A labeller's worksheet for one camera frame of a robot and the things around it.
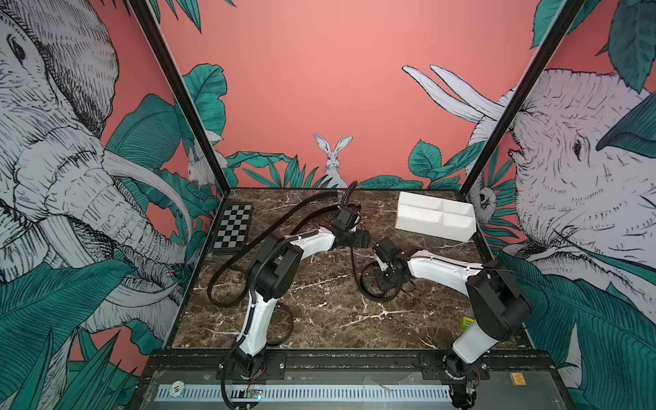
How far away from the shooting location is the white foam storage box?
1061mm

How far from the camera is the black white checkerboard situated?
978mm

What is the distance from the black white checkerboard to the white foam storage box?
2.12ft
